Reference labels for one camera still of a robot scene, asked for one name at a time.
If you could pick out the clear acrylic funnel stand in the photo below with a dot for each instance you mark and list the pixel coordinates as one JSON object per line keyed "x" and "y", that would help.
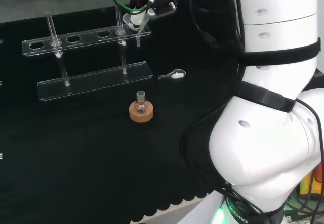
{"x": 96, "y": 81}

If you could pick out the black table cloth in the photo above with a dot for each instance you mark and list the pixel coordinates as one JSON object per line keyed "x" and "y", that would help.
{"x": 88, "y": 145}

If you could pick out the small round-bottom glass flask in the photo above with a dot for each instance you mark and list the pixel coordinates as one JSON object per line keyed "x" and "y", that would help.
{"x": 140, "y": 106}

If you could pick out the yellow stop button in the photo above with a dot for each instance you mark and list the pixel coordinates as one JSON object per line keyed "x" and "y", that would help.
{"x": 307, "y": 183}

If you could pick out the small glass weighing funnel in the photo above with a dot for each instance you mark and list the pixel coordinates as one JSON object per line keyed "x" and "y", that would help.
{"x": 176, "y": 74}

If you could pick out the clear plastic funnel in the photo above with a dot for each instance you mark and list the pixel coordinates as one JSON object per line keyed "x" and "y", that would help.
{"x": 139, "y": 23}

